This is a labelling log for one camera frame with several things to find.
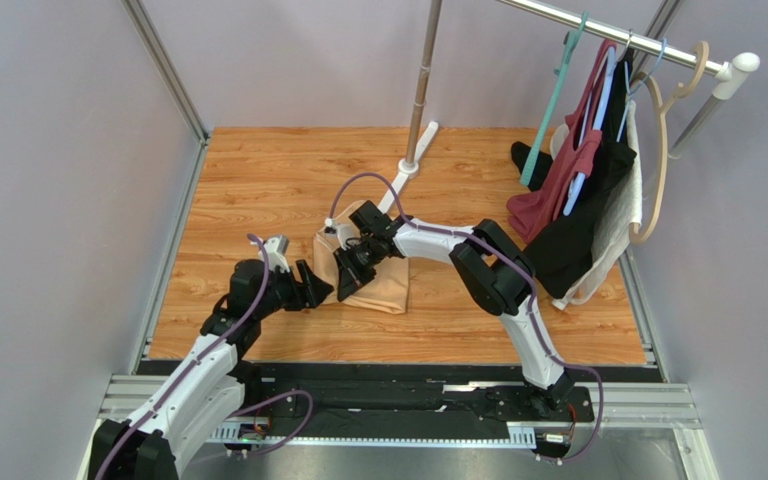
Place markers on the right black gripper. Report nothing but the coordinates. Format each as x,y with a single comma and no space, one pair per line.
355,259

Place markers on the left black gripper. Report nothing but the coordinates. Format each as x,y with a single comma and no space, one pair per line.
308,294

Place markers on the beige cloth napkin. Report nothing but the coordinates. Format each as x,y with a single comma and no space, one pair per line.
388,292

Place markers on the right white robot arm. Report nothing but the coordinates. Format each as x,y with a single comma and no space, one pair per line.
494,270

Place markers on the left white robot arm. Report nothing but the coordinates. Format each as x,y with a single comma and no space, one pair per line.
161,436

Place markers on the maroon shirt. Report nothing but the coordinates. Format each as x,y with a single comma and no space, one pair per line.
530,212

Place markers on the black garment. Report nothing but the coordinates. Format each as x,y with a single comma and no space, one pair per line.
561,252

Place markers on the white towel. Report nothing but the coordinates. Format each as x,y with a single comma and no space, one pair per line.
612,235

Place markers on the teal plastic hanger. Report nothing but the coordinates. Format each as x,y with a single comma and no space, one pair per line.
570,43

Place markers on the light blue hanger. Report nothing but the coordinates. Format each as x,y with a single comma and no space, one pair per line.
595,113

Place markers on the beige wooden hanger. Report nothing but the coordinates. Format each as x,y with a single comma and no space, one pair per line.
640,234

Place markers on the metal clothes rack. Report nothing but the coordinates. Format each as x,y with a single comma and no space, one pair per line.
730,76

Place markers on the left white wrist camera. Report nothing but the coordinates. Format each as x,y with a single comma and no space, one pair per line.
272,251

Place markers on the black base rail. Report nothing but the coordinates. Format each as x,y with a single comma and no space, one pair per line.
406,401

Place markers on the aluminium frame post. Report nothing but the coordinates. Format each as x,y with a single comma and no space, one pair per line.
151,39

